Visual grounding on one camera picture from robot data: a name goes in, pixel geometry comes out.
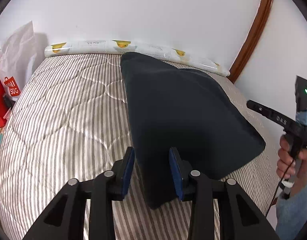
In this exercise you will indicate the blue jeans legs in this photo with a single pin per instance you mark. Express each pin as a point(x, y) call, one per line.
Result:
point(291, 214)

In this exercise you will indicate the white Uniqlo plastic bag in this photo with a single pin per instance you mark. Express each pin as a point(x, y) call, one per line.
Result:
point(18, 54)

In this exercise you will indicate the person's right hand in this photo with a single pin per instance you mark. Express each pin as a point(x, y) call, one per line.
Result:
point(286, 167)

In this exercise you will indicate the rolled duck pattern mat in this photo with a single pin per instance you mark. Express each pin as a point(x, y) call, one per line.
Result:
point(118, 47)

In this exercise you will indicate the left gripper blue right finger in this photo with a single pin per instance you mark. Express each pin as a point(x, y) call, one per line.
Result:
point(181, 175)

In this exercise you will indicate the striped quilted mattress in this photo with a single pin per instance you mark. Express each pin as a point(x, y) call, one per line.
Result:
point(71, 122)

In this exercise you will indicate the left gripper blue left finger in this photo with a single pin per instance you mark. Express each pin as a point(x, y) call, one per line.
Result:
point(123, 171)

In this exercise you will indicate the brown wooden door frame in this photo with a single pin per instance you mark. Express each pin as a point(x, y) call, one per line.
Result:
point(252, 40)

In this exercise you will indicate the black sweatshirt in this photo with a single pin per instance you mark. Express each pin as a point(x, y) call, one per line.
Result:
point(186, 109)

